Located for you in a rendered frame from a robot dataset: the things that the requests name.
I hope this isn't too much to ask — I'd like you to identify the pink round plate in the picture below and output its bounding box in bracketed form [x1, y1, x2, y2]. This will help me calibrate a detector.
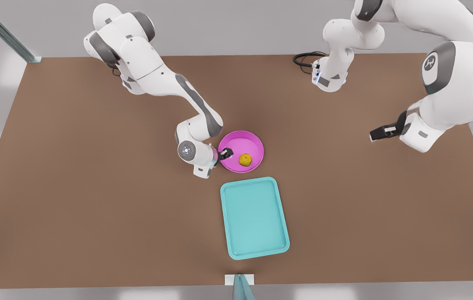
[218, 130, 264, 173]

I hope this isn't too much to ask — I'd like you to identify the teal rectangular tray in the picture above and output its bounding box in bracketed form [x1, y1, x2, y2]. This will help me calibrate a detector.
[220, 177, 290, 260]

